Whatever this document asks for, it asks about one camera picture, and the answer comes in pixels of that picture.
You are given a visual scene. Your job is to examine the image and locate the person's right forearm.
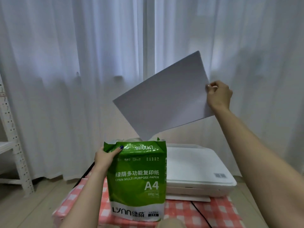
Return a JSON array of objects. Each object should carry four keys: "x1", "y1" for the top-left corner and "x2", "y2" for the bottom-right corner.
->
[{"x1": 214, "y1": 108, "x2": 304, "y2": 228}]

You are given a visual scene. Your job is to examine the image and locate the white perforated metal shelf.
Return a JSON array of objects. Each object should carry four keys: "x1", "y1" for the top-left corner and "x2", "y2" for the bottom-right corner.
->
[{"x1": 0, "y1": 73, "x2": 35, "y2": 197}]

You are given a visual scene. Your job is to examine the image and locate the person's left hand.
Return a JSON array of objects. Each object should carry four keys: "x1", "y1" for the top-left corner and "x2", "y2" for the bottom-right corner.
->
[{"x1": 94, "y1": 145, "x2": 124, "y2": 173}]

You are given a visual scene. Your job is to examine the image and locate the person's left forearm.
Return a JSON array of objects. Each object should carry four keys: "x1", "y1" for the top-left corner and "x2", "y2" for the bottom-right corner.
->
[{"x1": 59, "y1": 164, "x2": 107, "y2": 228}]

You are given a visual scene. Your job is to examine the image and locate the white printer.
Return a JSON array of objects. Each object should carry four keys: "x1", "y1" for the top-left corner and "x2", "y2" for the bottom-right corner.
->
[{"x1": 165, "y1": 143, "x2": 237, "y2": 203}]

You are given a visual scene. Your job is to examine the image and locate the green copy paper pack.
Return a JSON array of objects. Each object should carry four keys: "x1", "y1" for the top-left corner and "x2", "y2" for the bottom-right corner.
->
[{"x1": 103, "y1": 137, "x2": 168, "y2": 222}]

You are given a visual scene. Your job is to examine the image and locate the red checkered tablecloth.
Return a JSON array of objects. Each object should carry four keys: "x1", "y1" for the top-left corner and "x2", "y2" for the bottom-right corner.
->
[{"x1": 52, "y1": 172, "x2": 246, "y2": 228}]

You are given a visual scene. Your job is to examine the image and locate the person's right hand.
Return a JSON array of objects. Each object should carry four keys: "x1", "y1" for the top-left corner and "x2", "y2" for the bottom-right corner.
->
[{"x1": 205, "y1": 80, "x2": 233, "y2": 113}]

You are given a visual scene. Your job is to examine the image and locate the white sheer curtain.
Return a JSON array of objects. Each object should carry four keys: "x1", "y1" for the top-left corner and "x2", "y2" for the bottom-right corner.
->
[{"x1": 0, "y1": 0, "x2": 304, "y2": 181}]

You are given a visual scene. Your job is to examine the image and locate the black power cable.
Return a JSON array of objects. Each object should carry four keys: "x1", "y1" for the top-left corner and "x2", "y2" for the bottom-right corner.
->
[{"x1": 191, "y1": 200, "x2": 212, "y2": 228}]

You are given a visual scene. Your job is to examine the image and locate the white paper sheet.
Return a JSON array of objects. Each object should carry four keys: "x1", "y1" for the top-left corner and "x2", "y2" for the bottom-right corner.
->
[{"x1": 113, "y1": 51, "x2": 215, "y2": 141}]

